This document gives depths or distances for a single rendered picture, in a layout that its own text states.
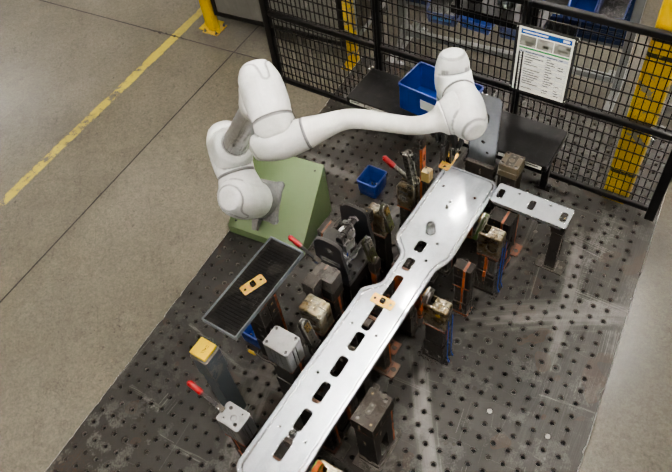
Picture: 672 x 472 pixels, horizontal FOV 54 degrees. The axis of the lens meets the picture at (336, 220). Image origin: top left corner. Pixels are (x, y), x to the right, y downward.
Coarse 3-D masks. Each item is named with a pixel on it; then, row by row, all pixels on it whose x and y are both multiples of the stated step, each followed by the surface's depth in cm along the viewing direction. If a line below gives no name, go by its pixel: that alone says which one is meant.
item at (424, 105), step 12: (408, 72) 271; (420, 72) 279; (432, 72) 275; (408, 84) 275; (420, 84) 284; (432, 84) 279; (408, 96) 269; (420, 96) 265; (432, 96) 280; (408, 108) 274; (420, 108) 270; (432, 108) 265
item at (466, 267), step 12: (456, 264) 231; (468, 264) 231; (456, 276) 234; (468, 276) 230; (456, 288) 241; (468, 288) 236; (456, 300) 247; (468, 300) 247; (456, 312) 252; (468, 312) 250
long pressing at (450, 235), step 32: (448, 192) 250; (480, 192) 249; (416, 224) 243; (448, 224) 241; (416, 256) 234; (448, 256) 233; (384, 288) 227; (416, 288) 225; (352, 320) 220; (384, 320) 219; (320, 352) 214; (352, 352) 213; (320, 384) 207; (352, 384) 206; (288, 416) 202; (320, 416) 201; (256, 448) 197; (320, 448) 195
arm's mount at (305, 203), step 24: (264, 168) 278; (288, 168) 274; (312, 168) 270; (288, 192) 274; (312, 192) 270; (288, 216) 274; (312, 216) 272; (264, 240) 280; (288, 240) 275; (312, 240) 280
